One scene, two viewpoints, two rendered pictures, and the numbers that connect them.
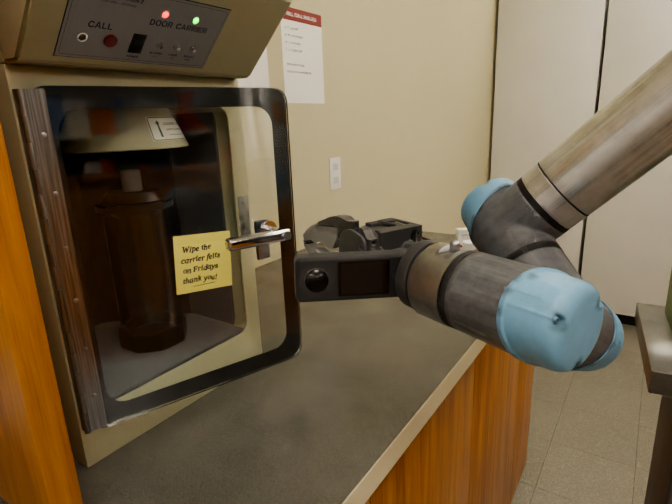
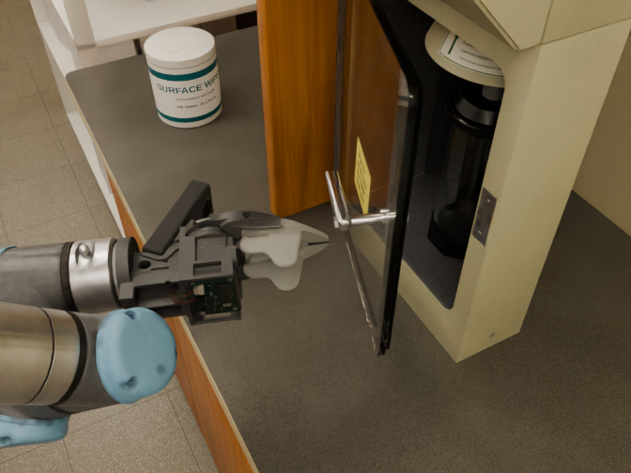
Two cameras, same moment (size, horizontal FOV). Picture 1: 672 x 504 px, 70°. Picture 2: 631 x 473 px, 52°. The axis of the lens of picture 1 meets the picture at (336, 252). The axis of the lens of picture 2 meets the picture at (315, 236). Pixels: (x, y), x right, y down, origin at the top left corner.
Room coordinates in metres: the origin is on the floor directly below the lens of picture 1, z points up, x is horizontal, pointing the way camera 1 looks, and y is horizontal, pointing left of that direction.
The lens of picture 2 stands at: (0.83, -0.39, 1.68)
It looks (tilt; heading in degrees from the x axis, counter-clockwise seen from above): 45 degrees down; 118
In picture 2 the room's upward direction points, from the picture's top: straight up
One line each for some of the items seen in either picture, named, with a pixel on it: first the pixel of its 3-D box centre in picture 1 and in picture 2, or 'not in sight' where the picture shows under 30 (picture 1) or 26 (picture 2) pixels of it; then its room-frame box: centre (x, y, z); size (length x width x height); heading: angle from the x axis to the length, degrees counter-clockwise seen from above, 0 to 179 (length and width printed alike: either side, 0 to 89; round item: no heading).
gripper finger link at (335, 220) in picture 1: (343, 235); (238, 233); (0.54, -0.01, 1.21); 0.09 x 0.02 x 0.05; 35
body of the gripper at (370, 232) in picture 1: (394, 261); (183, 271); (0.50, -0.06, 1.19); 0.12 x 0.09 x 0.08; 35
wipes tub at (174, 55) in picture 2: not in sight; (185, 77); (0.09, 0.47, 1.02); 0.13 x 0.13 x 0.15
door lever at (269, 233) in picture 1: (254, 236); (352, 199); (0.61, 0.11, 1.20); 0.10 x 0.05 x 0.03; 127
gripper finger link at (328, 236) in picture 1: (335, 230); (285, 246); (0.59, 0.00, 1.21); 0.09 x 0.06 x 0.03; 35
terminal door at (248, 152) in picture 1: (193, 250); (364, 163); (0.59, 0.18, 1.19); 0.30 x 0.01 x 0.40; 127
